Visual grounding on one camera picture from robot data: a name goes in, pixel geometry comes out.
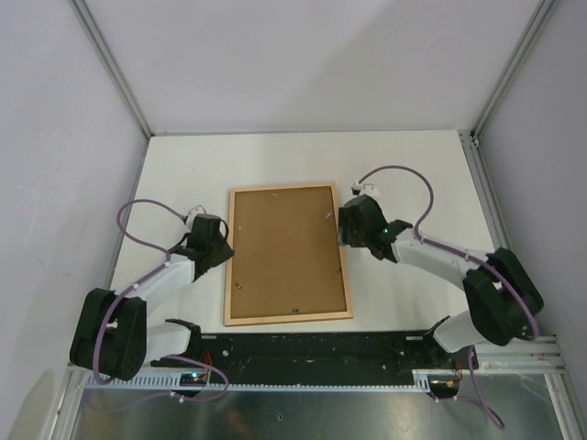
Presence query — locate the brown frame backing board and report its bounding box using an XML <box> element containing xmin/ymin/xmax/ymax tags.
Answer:
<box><xmin>229</xmin><ymin>186</ymin><xmax>349</xmax><ymax>320</ymax></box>

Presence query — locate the wooden picture frame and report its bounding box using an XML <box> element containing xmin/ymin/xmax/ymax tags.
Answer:
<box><xmin>223</xmin><ymin>181</ymin><xmax>355</xmax><ymax>327</ymax></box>

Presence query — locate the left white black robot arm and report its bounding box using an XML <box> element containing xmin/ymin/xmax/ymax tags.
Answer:
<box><xmin>69</xmin><ymin>214</ymin><xmax>234</xmax><ymax>384</ymax></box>

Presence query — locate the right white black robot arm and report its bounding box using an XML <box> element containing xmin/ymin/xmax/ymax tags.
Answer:
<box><xmin>338</xmin><ymin>195</ymin><xmax>544</xmax><ymax>368</ymax></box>

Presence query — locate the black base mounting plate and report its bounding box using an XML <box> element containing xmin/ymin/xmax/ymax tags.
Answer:
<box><xmin>150</xmin><ymin>331</ymin><xmax>481</xmax><ymax>387</ymax></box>

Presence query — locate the shiny metal floor sheet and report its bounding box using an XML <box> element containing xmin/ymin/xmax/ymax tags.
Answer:
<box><xmin>72</xmin><ymin>375</ymin><xmax>563</xmax><ymax>439</ymax></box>

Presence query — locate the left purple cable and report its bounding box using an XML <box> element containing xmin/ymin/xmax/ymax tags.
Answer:
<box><xmin>86</xmin><ymin>199</ymin><xmax>230</xmax><ymax>413</ymax></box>

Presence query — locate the purple cable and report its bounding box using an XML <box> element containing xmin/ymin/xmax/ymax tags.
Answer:
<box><xmin>86</xmin><ymin>199</ymin><xmax>230</xmax><ymax>413</ymax></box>
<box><xmin>351</xmin><ymin>164</ymin><xmax>540</xmax><ymax>430</ymax></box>

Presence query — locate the grey slotted cable duct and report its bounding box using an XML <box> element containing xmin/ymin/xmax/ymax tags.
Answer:
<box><xmin>82</xmin><ymin>370</ymin><xmax>430</xmax><ymax>393</ymax></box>

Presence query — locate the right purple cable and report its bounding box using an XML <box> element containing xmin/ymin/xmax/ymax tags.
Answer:
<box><xmin>351</xmin><ymin>164</ymin><xmax>540</xmax><ymax>430</ymax></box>

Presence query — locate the aluminium front rail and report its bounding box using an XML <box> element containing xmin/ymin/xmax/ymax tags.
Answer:
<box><xmin>67</xmin><ymin>334</ymin><xmax>566</xmax><ymax>373</ymax></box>

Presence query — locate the left aluminium corner post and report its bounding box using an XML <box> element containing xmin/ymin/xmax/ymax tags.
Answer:
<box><xmin>68</xmin><ymin>0</ymin><xmax>153</xmax><ymax>139</ymax></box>

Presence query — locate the aluminium corner post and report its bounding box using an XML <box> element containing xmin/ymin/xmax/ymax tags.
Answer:
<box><xmin>68</xmin><ymin>0</ymin><xmax>153</xmax><ymax>139</ymax></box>
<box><xmin>470</xmin><ymin>0</ymin><xmax>559</xmax><ymax>139</ymax></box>

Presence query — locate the right aluminium corner post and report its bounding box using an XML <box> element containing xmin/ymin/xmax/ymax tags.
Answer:
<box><xmin>470</xmin><ymin>0</ymin><xmax>559</xmax><ymax>139</ymax></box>

